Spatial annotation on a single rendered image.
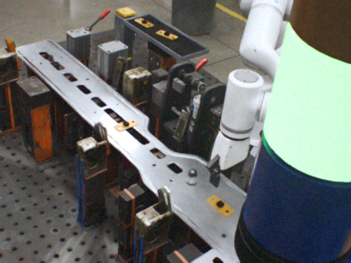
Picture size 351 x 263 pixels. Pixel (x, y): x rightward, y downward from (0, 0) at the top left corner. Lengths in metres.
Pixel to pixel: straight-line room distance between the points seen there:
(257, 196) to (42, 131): 1.71
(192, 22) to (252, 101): 3.45
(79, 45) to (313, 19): 2.01
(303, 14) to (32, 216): 1.68
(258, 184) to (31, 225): 1.57
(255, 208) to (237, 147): 1.03
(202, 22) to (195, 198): 3.30
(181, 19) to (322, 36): 4.44
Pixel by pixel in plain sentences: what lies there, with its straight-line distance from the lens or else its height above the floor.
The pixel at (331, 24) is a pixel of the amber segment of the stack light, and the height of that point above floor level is 1.95.
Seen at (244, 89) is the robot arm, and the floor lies 1.42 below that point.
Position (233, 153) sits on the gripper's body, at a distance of 1.32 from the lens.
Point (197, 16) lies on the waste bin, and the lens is 4.62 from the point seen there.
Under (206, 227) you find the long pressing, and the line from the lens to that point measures 1.42.
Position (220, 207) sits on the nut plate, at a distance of 1.48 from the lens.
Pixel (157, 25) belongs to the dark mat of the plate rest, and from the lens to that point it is 2.07.
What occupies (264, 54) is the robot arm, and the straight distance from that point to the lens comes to 1.29.
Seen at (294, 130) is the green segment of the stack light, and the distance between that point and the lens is 0.24.
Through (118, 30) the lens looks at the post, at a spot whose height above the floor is 1.08.
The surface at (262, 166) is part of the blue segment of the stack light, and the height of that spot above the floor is 1.86.
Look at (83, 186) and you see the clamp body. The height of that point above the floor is 0.87.
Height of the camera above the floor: 2.03
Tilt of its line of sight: 37 degrees down
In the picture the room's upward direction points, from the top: 7 degrees clockwise
